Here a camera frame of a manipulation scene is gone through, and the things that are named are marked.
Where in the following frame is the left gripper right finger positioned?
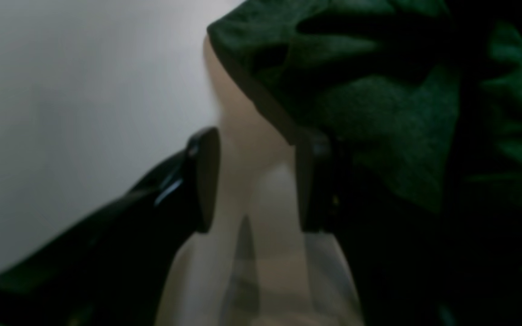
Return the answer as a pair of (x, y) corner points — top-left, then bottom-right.
(295, 129), (522, 326)

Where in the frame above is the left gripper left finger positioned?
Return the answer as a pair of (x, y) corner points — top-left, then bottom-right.
(0, 127), (220, 326)

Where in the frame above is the dark green t-shirt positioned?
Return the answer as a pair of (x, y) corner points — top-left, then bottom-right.
(207, 0), (522, 281)

